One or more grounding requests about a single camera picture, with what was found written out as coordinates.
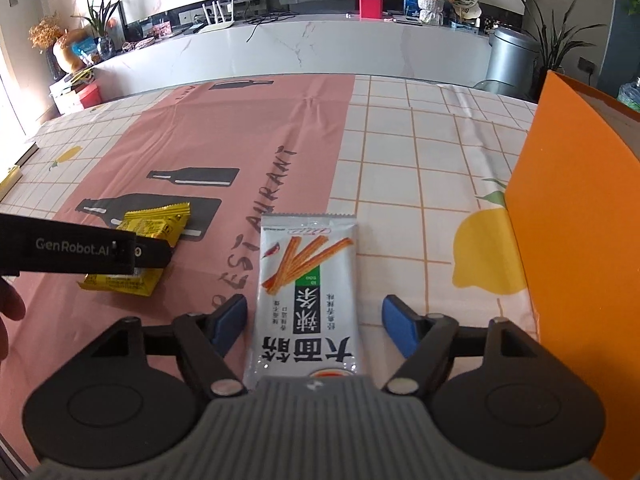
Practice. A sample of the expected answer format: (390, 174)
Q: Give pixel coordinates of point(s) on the silver trash can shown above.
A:
(511, 63)

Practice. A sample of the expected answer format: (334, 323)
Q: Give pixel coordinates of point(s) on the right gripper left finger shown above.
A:
(199, 343)

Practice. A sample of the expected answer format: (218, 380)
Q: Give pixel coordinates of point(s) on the red white storage box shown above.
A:
(70, 100)

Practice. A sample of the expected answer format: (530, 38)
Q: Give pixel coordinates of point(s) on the yellow snack packet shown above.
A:
(157, 233)

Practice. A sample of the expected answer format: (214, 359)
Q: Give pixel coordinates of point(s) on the orange cardboard box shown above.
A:
(573, 200)

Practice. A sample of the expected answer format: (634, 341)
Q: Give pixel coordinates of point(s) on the potted green plant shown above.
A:
(554, 40)

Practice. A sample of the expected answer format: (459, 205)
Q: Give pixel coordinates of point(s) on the blue water bottle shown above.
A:
(629, 94)

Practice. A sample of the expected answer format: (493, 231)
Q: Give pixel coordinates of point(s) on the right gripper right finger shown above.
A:
(429, 343)

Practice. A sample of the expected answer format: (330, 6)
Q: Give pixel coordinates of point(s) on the white marble tv counter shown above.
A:
(305, 44)

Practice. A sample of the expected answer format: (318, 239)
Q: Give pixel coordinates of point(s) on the left hand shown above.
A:
(12, 307)

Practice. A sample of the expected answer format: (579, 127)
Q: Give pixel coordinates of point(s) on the red box on counter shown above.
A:
(371, 9)

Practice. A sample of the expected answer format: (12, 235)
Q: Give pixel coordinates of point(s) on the white spicy strip packet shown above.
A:
(305, 322)

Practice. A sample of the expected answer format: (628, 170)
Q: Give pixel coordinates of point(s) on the pink checkered tablecloth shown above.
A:
(412, 161)

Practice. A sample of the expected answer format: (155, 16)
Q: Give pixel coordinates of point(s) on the white wifi router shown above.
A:
(219, 15)

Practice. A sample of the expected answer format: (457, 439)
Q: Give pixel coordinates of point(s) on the small potted orchid plant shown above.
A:
(98, 16)

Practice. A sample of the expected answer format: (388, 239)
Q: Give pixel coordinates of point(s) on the orange dried flower bouquet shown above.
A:
(44, 36)

